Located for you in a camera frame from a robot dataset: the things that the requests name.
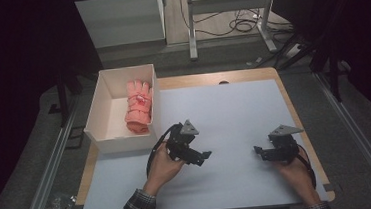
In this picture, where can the pink glove with red tag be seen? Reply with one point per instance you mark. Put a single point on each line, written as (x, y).
(138, 101)

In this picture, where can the person's right hand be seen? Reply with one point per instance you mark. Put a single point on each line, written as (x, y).
(296, 177)

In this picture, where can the white power strip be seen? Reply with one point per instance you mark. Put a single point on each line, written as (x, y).
(293, 50)

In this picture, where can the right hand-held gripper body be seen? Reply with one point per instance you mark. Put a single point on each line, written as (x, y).
(284, 148)

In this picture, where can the black stand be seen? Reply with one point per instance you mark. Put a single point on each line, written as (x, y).
(62, 97)
(333, 73)

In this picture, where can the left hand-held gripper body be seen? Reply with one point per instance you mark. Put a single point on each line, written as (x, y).
(180, 145)

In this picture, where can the person's left hand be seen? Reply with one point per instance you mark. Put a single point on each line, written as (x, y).
(162, 171)

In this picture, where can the white box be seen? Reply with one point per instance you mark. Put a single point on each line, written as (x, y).
(111, 117)

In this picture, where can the aluminium rail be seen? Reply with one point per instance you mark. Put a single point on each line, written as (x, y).
(360, 137)
(48, 175)

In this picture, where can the white cabinet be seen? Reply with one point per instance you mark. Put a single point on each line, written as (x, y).
(123, 19)

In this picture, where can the light blue table mat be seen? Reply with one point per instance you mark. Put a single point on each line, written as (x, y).
(227, 114)

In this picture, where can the wooden table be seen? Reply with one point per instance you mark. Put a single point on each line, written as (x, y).
(188, 80)

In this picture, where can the white metal desk frame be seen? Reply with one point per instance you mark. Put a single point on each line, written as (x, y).
(229, 4)

